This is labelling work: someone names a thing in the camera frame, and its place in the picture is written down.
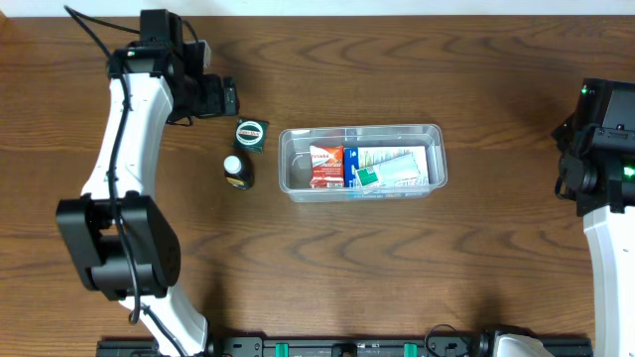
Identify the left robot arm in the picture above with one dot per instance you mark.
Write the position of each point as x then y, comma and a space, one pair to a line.
118, 239

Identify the dark syrup bottle white cap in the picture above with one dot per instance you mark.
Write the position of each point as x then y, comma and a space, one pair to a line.
238, 172

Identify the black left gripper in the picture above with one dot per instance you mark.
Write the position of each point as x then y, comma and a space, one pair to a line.
218, 96

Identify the clear plastic container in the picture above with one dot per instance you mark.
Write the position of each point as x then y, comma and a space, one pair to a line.
295, 163

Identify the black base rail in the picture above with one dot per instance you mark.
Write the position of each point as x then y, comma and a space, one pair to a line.
438, 345

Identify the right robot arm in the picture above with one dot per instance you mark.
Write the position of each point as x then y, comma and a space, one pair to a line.
596, 172

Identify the white green sachet packet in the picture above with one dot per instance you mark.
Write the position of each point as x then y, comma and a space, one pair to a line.
400, 171

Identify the red Panadol box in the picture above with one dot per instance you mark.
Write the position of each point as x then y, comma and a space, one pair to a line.
327, 167

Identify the blue fever patch box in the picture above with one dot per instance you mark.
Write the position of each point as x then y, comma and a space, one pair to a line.
355, 158

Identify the green Zam-Buk box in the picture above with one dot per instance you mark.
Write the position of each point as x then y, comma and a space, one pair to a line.
250, 135

